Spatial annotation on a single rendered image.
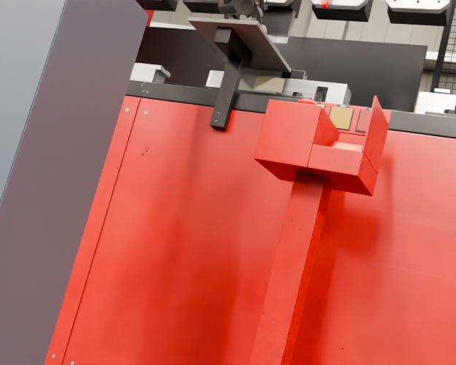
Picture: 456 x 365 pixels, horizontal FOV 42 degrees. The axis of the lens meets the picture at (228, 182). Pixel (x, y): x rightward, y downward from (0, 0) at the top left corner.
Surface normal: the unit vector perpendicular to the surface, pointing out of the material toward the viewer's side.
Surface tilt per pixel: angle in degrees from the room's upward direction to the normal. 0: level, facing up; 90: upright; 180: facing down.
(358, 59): 90
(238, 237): 90
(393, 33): 90
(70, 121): 90
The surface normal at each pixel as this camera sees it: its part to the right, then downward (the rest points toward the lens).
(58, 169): 0.92, 0.19
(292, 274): -0.38, -0.25
